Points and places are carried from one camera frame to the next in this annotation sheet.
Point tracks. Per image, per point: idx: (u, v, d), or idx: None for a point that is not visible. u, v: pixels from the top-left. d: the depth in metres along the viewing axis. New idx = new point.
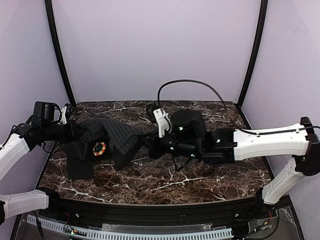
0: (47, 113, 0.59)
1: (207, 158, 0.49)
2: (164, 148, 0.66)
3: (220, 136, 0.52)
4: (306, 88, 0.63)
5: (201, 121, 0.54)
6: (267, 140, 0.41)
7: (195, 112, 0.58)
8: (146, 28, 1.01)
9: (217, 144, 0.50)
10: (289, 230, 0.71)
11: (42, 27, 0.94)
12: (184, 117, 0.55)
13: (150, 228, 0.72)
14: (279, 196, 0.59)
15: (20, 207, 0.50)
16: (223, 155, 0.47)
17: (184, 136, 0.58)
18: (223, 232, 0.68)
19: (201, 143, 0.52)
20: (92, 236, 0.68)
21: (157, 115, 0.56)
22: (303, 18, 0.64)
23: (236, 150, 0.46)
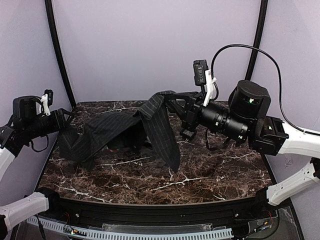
0: (29, 111, 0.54)
1: (257, 144, 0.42)
2: (206, 121, 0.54)
3: (268, 123, 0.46)
4: (306, 87, 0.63)
5: (269, 99, 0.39)
6: (313, 140, 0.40)
7: (263, 88, 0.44)
8: (146, 28, 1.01)
9: (270, 131, 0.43)
10: (289, 231, 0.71)
11: (43, 27, 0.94)
12: (254, 90, 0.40)
13: (150, 228, 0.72)
14: (284, 198, 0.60)
15: (19, 216, 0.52)
16: (274, 144, 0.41)
17: (242, 112, 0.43)
18: (223, 232, 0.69)
19: (260, 126, 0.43)
20: (92, 236, 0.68)
21: (209, 78, 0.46)
22: (302, 18, 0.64)
23: (286, 142, 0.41)
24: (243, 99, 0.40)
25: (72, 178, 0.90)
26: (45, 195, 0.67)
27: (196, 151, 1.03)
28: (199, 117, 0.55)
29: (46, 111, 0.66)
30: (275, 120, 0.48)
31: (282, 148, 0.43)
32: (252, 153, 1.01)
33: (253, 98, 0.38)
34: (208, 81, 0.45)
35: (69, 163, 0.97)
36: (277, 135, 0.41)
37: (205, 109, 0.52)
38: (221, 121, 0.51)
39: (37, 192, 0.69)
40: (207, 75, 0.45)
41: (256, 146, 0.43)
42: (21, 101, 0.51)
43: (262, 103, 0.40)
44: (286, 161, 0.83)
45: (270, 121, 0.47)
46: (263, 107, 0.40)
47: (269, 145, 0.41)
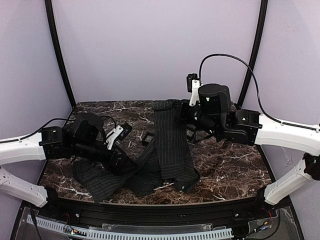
0: (84, 132, 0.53)
1: (230, 135, 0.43)
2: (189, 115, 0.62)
3: (245, 115, 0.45)
4: (306, 88, 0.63)
5: (224, 94, 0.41)
6: (287, 132, 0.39)
7: (221, 86, 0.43)
8: (146, 29, 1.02)
9: (241, 121, 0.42)
10: (289, 231, 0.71)
11: (42, 27, 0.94)
12: (213, 88, 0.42)
13: (150, 228, 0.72)
14: (280, 196, 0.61)
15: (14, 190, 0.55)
16: (245, 133, 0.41)
17: (205, 110, 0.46)
18: (223, 232, 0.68)
19: (226, 118, 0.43)
20: (92, 236, 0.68)
21: (194, 85, 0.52)
22: (303, 18, 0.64)
23: (260, 132, 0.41)
24: (202, 99, 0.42)
25: (72, 178, 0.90)
26: (46, 197, 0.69)
27: (196, 151, 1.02)
28: (186, 111, 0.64)
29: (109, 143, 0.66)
30: (254, 112, 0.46)
31: (258, 139, 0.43)
32: (252, 153, 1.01)
33: (209, 96, 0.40)
34: (193, 87, 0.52)
35: (69, 163, 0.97)
36: (249, 124, 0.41)
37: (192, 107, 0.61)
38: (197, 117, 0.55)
39: (45, 190, 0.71)
40: (193, 83, 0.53)
41: (228, 137, 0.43)
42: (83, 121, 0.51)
43: (221, 100, 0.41)
44: (286, 161, 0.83)
45: (247, 114, 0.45)
46: (225, 103, 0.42)
47: (241, 134, 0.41)
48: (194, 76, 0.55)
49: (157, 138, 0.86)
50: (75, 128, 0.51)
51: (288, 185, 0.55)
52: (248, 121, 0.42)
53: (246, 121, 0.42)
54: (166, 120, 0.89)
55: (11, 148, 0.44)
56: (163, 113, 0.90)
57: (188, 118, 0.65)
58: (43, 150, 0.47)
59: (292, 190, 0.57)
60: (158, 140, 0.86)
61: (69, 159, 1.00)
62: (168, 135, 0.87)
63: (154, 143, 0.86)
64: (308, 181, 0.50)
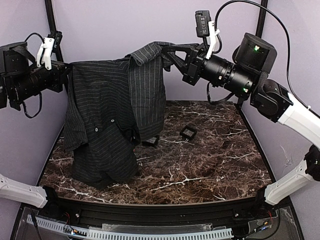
0: None
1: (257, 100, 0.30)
2: (206, 77, 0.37)
3: (272, 86, 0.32)
4: (305, 88, 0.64)
5: (275, 50, 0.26)
6: (315, 121, 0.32)
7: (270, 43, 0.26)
8: (146, 28, 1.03)
9: (275, 91, 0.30)
10: (289, 230, 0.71)
11: (42, 27, 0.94)
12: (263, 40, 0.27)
13: (151, 228, 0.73)
14: (281, 197, 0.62)
15: (11, 194, 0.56)
16: (277, 103, 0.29)
17: (242, 61, 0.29)
18: (223, 232, 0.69)
19: (264, 80, 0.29)
20: (92, 235, 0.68)
21: (210, 29, 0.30)
22: (303, 18, 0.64)
23: (293, 113, 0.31)
24: (248, 48, 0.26)
25: (72, 178, 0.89)
26: (45, 196, 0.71)
27: (196, 151, 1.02)
28: (203, 71, 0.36)
29: (47, 63, 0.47)
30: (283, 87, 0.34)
31: (284, 116, 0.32)
32: (252, 153, 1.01)
33: (260, 44, 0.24)
34: (211, 33, 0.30)
35: (69, 163, 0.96)
36: (283, 96, 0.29)
37: (207, 61, 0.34)
38: (224, 75, 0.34)
39: (42, 188, 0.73)
40: (210, 24, 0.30)
41: (256, 103, 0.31)
42: None
43: (266, 59, 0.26)
44: (286, 161, 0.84)
45: (274, 84, 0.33)
46: (268, 63, 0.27)
47: (270, 104, 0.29)
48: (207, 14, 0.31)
49: (112, 83, 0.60)
50: None
51: (289, 185, 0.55)
52: (278, 92, 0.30)
53: (277, 92, 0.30)
54: (147, 72, 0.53)
55: None
56: (124, 61, 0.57)
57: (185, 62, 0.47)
58: None
59: (294, 189, 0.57)
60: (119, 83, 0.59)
61: (69, 159, 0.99)
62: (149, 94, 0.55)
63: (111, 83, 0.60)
64: (308, 181, 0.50)
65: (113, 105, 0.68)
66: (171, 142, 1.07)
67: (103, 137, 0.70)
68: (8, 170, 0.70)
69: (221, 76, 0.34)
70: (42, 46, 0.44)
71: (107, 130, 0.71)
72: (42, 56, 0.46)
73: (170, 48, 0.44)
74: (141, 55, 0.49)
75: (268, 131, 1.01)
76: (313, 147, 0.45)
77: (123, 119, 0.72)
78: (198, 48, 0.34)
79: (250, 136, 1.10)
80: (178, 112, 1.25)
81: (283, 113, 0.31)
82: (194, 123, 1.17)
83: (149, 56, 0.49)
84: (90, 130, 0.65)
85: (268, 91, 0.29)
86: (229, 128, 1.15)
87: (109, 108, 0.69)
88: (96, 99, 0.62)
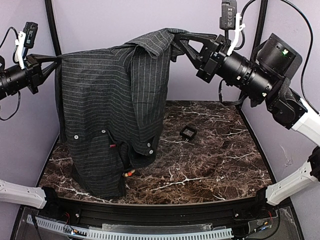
0: None
1: (275, 105, 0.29)
2: (223, 74, 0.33)
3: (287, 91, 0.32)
4: (306, 88, 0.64)
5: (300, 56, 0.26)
6: None
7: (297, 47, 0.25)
8: (146, 28, 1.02)
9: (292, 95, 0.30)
10: (289, 231, 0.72)
11: (42, 27, 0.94)
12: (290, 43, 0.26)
13: (151, 228, 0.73)
14: (283, 197, 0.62)
15: (8, 197, 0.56)
16: (293, 109, 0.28)
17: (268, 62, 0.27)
18: (223, 232, 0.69)
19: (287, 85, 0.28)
20: (92, 236, 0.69)
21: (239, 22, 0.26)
22: (303, 18, 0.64)
23: (307, 120, 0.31)
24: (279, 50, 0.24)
25: (72, 178, 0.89)
26: (45, 197, 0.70)
27: (196, 151, 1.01)
28: (222, 68, 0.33)
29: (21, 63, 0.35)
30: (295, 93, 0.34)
31: (297, 123, 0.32)
32: (252, 153, 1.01)
33: (289, 48, 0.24)
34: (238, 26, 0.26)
35: (69, 163, 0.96)
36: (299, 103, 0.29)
37: (228, 57, 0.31)
38: (244, 75, 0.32)
39: (42, 190, 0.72)
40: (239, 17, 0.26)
41: (274, 108, 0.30)
42: None
43: (290, 64, 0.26)
44: (286, 161, 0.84)
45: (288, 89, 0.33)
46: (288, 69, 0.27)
47: (287, 110, 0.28)
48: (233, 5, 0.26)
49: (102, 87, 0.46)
50: None
51: (291, 185, 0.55)
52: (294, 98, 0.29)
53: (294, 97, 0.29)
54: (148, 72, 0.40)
55: None
56: (122, 50, 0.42)
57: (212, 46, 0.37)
58: None
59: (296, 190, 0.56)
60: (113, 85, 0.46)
61: (69, 159, 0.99)
62: (148, 97, 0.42)
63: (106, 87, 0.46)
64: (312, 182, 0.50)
65: (103, 114, 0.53)
66: (171, 141, 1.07)
67: (82, 146, 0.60)
68: (6, 171, 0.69)
69: (239, 76, 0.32)
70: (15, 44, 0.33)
71: (93, 138, 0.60)
72: (16, 54, 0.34)
73: (185, 36, 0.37)
74: (153, 45, 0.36)
75: (267, 132, 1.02)
76: (314, 147, 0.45)
77: (115, 128, 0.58)
78: (218, 41, 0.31)
79: (250, 136, 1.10)
80: (178, 112, 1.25)
81: (298, 121, 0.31)
82: (194, 123, 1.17)
83: (163, 47, 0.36)
84: (69, 135, 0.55)
85: (288, 96, 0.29)
86: (229, 128, 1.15)
87: (99, 116, 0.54)
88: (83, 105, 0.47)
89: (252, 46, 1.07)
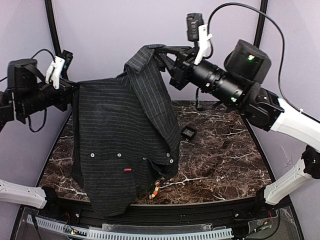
0: (23, 81, 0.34)
1: (249, 111, 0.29)
2: (195, 83, 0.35)
3: (263, 95, 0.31)
4: (306, 88, 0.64)
5: (269, 59, 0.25)
6: (307, 124, 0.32)
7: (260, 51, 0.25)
8: (146, 28, 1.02)
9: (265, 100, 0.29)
10: (290, 231, 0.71)
11: (42, 27, 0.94)
12: (257, 49, 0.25)
13: (151, 228, 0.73)
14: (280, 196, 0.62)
15: (9, 196, 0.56)
16: (268, 114, 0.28)
17: (233, 69, 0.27)
18: (223, 232, 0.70)
19: (257, 90, 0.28)
20: (92, 236, 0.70)
21: (202, 34, 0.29)
22: (303, 18, 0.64)
23: (285, 119, 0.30)
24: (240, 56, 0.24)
25: (72, 178, 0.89)
26: (45, 197, 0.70)
27: (196, 151, 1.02)
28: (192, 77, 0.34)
29: (55, 83, 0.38)
30: (271, 94, 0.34)
31: (276, 124, 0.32)
32: (252, 153, 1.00)
33: (254, 53, 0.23)
34: (202, 37, 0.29)
35: (69, 163, 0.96)
36: (273, 105, 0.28)
37: (196, 66, 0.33)
38: (213, 82, 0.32)
39: (42, 190, 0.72)
40: (201, 30, 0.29)
41: (247, 113, 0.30)
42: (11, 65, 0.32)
43: (259, 69, 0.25)
44: (286, 162, 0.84)
45: (265, 93, 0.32)
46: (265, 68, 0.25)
47: (263, 115, 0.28)
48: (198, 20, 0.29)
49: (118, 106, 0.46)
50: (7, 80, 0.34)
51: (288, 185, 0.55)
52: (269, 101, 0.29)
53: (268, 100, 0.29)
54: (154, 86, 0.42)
55: None
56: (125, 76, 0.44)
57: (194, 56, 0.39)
58: None
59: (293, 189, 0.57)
60: (129, 106, 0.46)
61: (69, 159, 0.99)
62: (160, 107, 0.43)
63: (122, 109, 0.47)
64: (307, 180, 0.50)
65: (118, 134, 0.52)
66: None
67: (96, 166, 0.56)
68: (7, 171, 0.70)
69: (208, 84, 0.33)
70: (52, 65, 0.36)
71: (107, 161, 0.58)
72: (50, 75, 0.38)
73: (162, 49, 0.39)
74: (135, 60, 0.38)
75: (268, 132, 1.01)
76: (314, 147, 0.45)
77: (131, 148, 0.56)
78: (188, 53, 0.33)
79: (249, 136, 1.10)
80: (178, 112, 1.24)
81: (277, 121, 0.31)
82: (194, 123, 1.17)
83: (145, 61, 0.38)
84: (84, 153, 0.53)
85: (259, 100, 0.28)
86: (229, 127, 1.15)
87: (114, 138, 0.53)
88: (102, 126, 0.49)
89: None
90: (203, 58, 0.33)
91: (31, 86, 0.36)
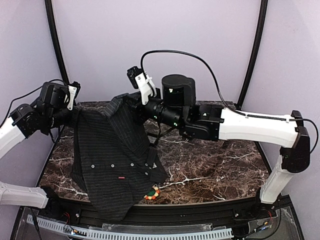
0: (55, 98, 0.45)
1: (189, 130, 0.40)
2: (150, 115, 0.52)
3: (207, 111, 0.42)
4: (305, 87, 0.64)
5: (191, 85, 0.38)
6: (253, 125, 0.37)
7: (184, 79, 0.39)
8: (146, 28, 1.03)
9: (203, 117, 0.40)
10: (289, 231, 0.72)
11: (42, 27, 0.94)
12: (179, 80, 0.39)
13: (151, 228, 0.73)
14: (275, 194, 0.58)
15: (11, 199, 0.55)
16: (206, 129, 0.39)
17: (167, 101, 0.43)
18: (223, 232, 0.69)
19: (188, 112, 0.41)
20: (92, 236, 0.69)
21: (140, 82, 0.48)
22: (302, 18, 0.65)
23: (224, 127, 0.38)
24: (166, 91, 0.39)
25: (72, 178, 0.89)
26: (46, 195, 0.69)
27: (196, 151, 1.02)
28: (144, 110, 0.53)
29: (69, 105, 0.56)
30: (216, 107, 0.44)
31: (221, 133, 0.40)
32: (252, 153, 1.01)
33: (171, 86, 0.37)
34: (141, 85, 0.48)
35: (69, 163, 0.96)
36: (210, 119, 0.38)
37: (146, 103, 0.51)
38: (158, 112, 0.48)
39: (42, 189, 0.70)
40: (137, 80, 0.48)
41: (189, 132, 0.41)
42: (49, 85, 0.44)
43: (185, 93, 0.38)
44: None
45: (209, 109, 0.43)
46: (188, 96, 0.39)
47: (202, 130, 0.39)
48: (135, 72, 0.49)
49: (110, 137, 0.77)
50: (43, 97, 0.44)
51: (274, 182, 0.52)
52: (209, 116, 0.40)
53: (207, 116, 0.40)
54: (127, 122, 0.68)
55: None
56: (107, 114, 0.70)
57: (158, 90, 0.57)
58: (19, 130, 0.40)
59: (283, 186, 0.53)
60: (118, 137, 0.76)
61: (69, 159, 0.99)
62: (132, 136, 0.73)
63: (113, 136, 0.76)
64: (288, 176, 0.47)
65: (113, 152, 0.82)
66: (171, 142, 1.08)
67: (98, 175, 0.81)
68: (7, 170, 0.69)
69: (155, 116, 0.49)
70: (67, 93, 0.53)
71: (106, 172, 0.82)
72: None
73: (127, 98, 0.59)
74: (109, 108, 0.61)
75: None
76: None
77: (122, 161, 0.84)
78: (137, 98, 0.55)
79: None
80: None
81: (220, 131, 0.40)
82: None
83: (115, 109, 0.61)
84: (88, 165, 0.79)
85: (196, 120, 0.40)
86: None
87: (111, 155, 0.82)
88: (103, 145, 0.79)
89: (251, 46, 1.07)
90: (149, 95, 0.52)
91: (61, 103, 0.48)
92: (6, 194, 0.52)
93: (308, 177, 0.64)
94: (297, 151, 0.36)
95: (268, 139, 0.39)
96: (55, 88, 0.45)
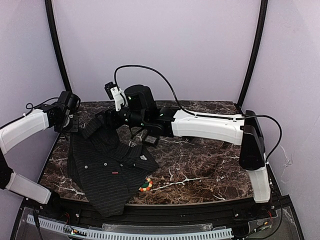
0: (71, 103, 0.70)
1: (149, 127, 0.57)
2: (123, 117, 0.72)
3: (165, 113, 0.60)
4: (304, 87, 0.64)
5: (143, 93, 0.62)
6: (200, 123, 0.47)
7: (139, 88, 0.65)
8: (146, 27, 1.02)
9: (159, 117, 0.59)
10: (291, 231, 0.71)
11: (42, 27, 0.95)
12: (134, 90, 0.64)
13: (152, 228, 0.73)
14: (263, 193, 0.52)
15: (22, 186, 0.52)
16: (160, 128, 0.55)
17: (133, 106, 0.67)
18: (223, 232, 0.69)
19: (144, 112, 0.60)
20: (92, 236, 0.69)
21: (114, 93, 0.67)
22: (301, 18, 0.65)
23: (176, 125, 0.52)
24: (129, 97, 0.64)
25: (72, 178, 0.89)
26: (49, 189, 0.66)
27: (196, 151, 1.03)
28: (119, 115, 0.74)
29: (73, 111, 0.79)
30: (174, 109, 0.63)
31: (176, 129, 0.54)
32: None
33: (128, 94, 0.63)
34: (115, 94, 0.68)
35: None
36: (163, 119, 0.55)
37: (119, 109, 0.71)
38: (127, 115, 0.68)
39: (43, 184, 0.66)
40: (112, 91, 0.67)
41: (148, 128, 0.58)
42: (69, 93, 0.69)
43: (141, 97, 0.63)
44: (286, 161, 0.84)
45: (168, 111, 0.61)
46: (143, 101, 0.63)
47: (156, 127, 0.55)
48: (110, 85, 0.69)
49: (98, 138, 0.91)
50: (63, 100, 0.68)
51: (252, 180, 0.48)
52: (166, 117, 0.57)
53: (164, 116, 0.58)
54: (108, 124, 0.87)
55: (24, 121, 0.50)
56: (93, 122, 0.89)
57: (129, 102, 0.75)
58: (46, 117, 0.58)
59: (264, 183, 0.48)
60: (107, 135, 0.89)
61: None
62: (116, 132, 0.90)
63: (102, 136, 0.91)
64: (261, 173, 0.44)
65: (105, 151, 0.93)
66: (171, 142, 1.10)
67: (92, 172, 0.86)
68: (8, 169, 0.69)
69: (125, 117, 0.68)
70: None
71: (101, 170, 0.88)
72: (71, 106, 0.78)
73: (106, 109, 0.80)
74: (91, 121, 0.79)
75: (267, 133, 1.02)
76: None
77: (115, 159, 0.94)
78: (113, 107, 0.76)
79: None
80: None
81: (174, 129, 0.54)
82: None
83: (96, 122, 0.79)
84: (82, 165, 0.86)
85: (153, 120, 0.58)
86: None
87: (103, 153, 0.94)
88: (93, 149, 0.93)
89: (251, 46, 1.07)
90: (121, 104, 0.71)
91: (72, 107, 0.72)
92: (18, 179, 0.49)
93: (308, 176, 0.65)
94: (247, 147, 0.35)
95: (220, 136, 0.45)
96: (71, 96, 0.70)
